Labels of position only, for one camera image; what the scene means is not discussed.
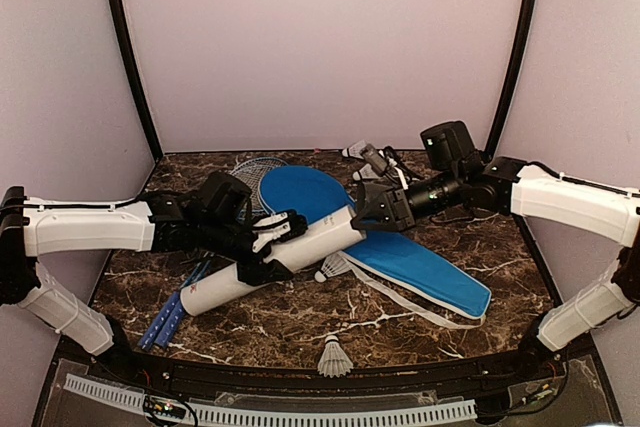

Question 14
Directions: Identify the white shuttlecock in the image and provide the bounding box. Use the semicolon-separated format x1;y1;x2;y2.
317;335;354;378
314;252;351;283
352;164;379;182

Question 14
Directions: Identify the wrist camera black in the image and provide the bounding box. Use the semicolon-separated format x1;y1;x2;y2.
196;171;252;223
420;120;483;173

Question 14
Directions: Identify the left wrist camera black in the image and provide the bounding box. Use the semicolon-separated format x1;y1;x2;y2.
196;171;252;223

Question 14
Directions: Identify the blue badminton racket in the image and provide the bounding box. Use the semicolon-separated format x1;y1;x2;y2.
153;261;210;349
137;157;287;351

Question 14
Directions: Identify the white shuttlecock back wall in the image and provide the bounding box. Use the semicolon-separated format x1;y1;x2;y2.
341;140;367;160

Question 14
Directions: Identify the white shuttlecock front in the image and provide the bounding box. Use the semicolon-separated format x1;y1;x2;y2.
317;335;354;378

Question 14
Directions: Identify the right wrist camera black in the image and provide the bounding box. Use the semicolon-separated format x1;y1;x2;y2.
420;120;483;173

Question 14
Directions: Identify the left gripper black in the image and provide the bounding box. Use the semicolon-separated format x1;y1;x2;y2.
198;216;294;286

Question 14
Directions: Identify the blue racket cover bag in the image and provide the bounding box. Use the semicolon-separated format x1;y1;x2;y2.
258;165;491;329

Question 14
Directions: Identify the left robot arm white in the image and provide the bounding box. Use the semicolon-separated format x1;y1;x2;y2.
1;183;307;383

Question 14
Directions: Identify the white slotted cable duct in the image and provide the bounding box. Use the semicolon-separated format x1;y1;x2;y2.
63;374;477;426

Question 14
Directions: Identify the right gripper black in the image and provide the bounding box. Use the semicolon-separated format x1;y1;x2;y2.
352;166;465;232

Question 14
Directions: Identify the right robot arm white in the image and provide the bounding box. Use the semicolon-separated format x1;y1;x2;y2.
351;137;639;381

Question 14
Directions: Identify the white shuttlecock tube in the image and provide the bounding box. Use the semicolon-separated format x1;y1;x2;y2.
180;206;366;316

